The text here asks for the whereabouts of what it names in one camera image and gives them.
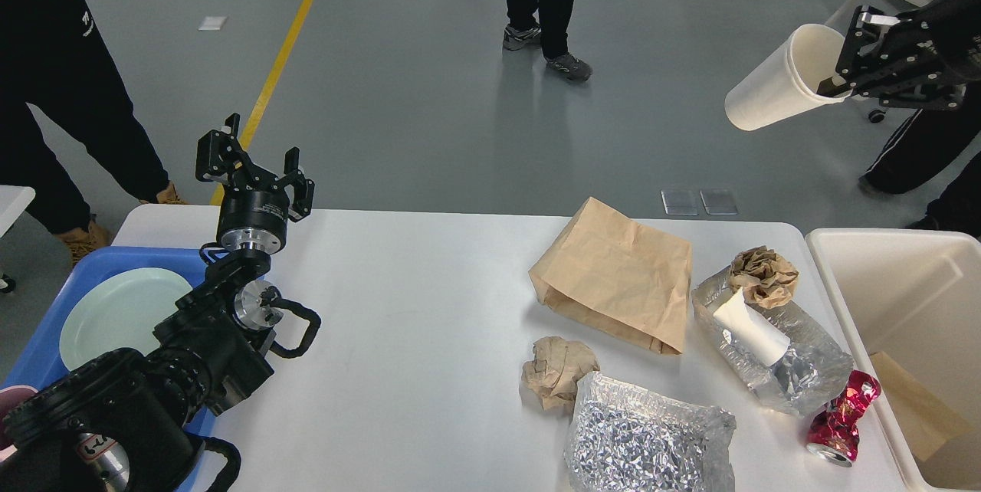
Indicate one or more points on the pink mug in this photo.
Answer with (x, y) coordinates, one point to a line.
(11, 397)

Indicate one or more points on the brown paper ball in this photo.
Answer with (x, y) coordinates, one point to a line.
(555, 370)

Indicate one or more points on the blue plastic tray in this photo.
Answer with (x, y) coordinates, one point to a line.
(69, 293)

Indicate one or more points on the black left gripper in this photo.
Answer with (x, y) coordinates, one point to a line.
(251, 218)

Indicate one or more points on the white plastic bin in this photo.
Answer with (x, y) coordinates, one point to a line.
(915, 296)

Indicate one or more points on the person in striped pants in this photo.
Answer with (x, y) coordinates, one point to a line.
(924, 145)

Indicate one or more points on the silver foil bubble bag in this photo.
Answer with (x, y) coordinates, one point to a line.
(626, 438)

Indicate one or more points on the light green plate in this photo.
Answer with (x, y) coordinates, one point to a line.
(121, 311)

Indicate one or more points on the red snack wrapper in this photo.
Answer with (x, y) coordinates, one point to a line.
(833, 434)

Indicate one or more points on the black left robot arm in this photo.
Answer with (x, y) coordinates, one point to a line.
(259, 317)

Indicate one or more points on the brown paper bag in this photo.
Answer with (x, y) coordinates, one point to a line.
(613, 274)

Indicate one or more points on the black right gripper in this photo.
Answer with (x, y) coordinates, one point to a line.
(903, 63)

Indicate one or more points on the crumpled paper ball right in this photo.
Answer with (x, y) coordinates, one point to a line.
(763, 277)

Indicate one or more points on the lying white paper cup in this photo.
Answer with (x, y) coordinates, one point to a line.
(761, 338)

